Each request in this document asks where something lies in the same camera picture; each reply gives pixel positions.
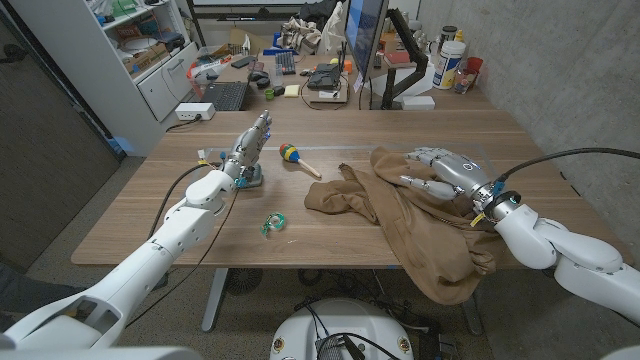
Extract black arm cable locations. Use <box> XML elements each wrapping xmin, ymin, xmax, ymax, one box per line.
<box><xmin>493</xmin><ymin>146</ymin><xmax>640</xmax><ymax>185</ymax></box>
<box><xmin>124</xmin><ymin>161</ymin><xmax>242</xmax><ymax>329</ymax></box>

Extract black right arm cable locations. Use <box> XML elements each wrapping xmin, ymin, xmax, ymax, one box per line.
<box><xmin>493</xmin><ymin>146</ymin><xmax>640</xmax><ymax>185</ymax></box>

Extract brown jacket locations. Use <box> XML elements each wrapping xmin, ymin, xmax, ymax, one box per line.
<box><xmin>303</xmin><ymin>145</ymin><xmax>502</xmax><ymax>307</ymax></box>

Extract grey table leg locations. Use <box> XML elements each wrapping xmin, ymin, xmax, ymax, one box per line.
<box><xmin>200</xmin><ymin>267</ymin><xmax>230</xmax><ymax>333</ymax></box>

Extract red cup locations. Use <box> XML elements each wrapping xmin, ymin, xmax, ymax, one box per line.
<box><xmin>464</xmin><ymin>55</ymin><xmax>485</xmax><ymax>77</ymax></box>

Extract beige cloth pile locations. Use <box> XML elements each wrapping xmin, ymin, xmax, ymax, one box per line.
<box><xmin>280</xmin><ymin>16</ymin><xmax>323</xmax><ymax>52</ymax></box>

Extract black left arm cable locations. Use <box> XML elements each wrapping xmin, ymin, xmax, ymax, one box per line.
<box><xmin>124</xmin><ymin>161</ymin><xmax>242</xmax><ymax>329</ymax></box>

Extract flat white box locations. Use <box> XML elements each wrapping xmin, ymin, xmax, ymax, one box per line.
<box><xmin>400</xmin><ymin>94</ymin><xmax>437</xmax><ymax>112</ymax></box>

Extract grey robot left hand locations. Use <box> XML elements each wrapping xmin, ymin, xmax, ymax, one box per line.
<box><xmin>219</xmin><ymin>110</ymin><xmax>274</xmax><ymax>182</ymax></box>

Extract white and orange bag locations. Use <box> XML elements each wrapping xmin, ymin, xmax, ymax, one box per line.
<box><xmin>186</xmin><ymin>54</ymin><xmax>233</xmax><ymax>87</ymax></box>

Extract white shelf cabinet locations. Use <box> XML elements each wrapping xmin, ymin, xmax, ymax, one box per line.
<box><xmin>8</xmin><ymin>0</ymin><xmax>202</xmax><ymax>157</ymax></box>

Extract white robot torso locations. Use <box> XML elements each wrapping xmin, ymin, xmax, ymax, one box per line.
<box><xmin>269</xmin><ymin>297</ymin><xmax>416</xmax><ymax>360</ymax></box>

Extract black-framed whiteboard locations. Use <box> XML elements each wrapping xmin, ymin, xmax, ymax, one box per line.
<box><xmin>188</xmin><ymin>0</ymin><xmax>347</xmax><ymax>22</ymax></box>

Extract striped wooden maraca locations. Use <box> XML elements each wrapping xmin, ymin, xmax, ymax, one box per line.
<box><xmin>278</xmin><ymin>142</ymin><xmax>323</xmax><ymax>180</ymax></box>

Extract blue and white box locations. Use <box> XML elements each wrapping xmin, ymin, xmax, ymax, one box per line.
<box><xmin>431</xmin><ymin>40</ymin><xmax>468</xmax><ymax>91</ymax></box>

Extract white cloth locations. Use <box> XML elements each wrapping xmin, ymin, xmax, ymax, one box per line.
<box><xmin>319</xmin><ymin>0</ymin><xmax>349</xmax><ymax>54</ymax></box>

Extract white power strip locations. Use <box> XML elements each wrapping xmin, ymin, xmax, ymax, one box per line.
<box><xmin>174</xmin><ymin>101</ymin><xmax>217</xmax><ymax>122</ymax></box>

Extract black router box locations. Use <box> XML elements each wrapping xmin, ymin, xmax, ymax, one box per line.
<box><xmin>305</xmin><ymin>61</ymin><xmax>343</xmax><ymax>92</ymax></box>

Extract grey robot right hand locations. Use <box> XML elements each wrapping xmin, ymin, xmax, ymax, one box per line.
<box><xmin>398</xmin><ymin>146</ymin><xmax>495</xmax><ymax>211</ymax></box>

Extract black computer monitor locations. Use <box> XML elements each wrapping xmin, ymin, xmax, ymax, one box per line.
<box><xmin>344</xmin><ymin>0</ymin><xmax>391</xmax><ymax>82</ymax></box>

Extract black keyboard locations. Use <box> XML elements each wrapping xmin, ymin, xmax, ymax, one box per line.
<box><xmin>199</xmin><ymin>80</ymin><xmax>250</xmax><ymax>113</ymax></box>
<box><xmin>274</xmin><ymin>50</ymin><xmax>298</xmax><ymax>77</ymax></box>

